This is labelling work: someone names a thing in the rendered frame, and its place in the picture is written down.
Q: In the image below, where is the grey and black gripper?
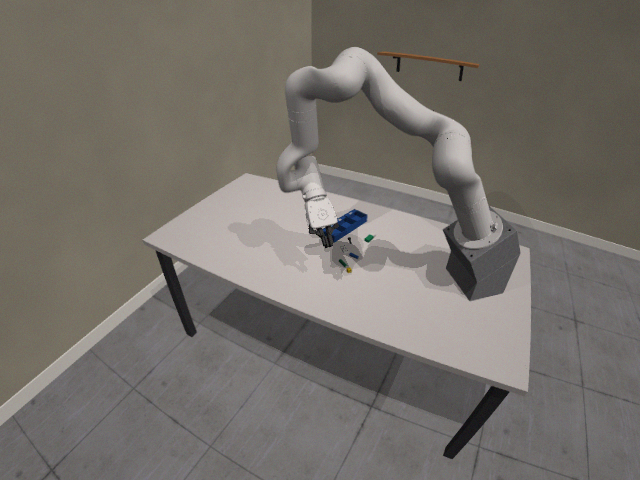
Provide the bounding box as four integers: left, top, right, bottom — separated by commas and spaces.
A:
305, 197, 339, 248

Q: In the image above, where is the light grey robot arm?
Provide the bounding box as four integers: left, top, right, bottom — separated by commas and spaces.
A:
277, 47, 503, 250

